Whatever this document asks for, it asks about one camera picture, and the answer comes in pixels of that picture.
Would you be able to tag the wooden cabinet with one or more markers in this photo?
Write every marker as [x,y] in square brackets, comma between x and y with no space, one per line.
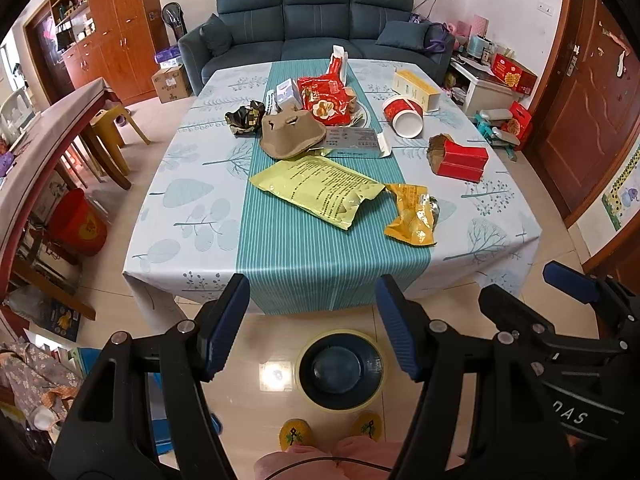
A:
[116,40]

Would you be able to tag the black gold wrapper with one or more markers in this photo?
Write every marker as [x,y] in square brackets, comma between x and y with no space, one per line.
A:
[247,119]

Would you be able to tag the red white torn carton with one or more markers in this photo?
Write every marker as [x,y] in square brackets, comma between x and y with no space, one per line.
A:
[338,64]

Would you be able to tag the teal exercise stepper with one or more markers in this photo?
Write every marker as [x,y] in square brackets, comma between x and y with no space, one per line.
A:
[499,129]

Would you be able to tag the long wooden side table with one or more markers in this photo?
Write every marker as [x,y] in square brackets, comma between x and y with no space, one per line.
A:
[46,142]

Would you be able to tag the left yellow slipper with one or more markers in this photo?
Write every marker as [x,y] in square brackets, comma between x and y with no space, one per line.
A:
[294,432]

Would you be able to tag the dark teal sofa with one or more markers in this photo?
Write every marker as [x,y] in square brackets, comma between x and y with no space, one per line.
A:
[244,32]

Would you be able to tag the brown wooden door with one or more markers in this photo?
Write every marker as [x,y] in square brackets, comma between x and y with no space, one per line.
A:
[586,109]

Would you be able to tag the orange snack bag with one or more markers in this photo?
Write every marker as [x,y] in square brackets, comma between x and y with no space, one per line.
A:
[416,217]

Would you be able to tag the yellow paper envelope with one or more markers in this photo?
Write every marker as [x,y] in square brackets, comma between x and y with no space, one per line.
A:
[320,186]

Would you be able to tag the cardboard box on floor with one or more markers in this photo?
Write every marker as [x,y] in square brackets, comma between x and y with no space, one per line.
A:
[172,84]

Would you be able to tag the blue plastic stool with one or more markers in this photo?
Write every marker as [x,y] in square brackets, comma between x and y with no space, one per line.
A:
[160,426]

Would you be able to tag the red cardboard box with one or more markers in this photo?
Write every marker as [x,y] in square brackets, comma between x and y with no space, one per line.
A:
[455,161]

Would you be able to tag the red snack bag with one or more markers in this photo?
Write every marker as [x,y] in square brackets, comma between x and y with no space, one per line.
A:
[328,100]

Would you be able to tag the leaf pattern tablecloth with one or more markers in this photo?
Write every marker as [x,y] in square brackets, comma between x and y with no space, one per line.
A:
[314,233]

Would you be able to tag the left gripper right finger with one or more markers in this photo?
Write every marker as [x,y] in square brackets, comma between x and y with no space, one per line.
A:
[514,434]

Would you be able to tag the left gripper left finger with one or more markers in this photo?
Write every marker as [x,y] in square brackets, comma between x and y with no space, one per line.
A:
[141,413]

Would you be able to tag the pink trousers legs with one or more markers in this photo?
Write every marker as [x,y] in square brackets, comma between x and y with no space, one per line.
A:
[309,462]

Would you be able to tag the red white paper bucket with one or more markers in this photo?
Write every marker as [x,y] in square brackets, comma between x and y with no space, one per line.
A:
[404,115]

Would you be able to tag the small red gift bag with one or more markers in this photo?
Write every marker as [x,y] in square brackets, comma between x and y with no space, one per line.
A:
[520,124]

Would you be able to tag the grey box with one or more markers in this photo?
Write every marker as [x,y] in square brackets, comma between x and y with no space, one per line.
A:
[354,142]

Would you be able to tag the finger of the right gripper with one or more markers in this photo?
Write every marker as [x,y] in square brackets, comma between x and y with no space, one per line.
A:
[578,286]
[512,317]

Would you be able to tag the white low cabinet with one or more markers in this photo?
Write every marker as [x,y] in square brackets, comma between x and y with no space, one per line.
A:
[482,91]

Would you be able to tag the yellow long carton box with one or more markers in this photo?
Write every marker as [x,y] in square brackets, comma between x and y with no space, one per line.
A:
[415,88]

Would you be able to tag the red gift box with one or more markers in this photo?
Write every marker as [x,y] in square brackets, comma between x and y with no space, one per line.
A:
[513,74]

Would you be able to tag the yellow rim trash bin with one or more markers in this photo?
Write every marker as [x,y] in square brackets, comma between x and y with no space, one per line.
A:
[341,371]

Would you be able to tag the brown paper cup carrier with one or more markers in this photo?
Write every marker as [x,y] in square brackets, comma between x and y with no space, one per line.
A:
[290,133]

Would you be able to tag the white purple small box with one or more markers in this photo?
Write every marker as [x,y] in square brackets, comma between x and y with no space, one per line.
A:
[288,96]

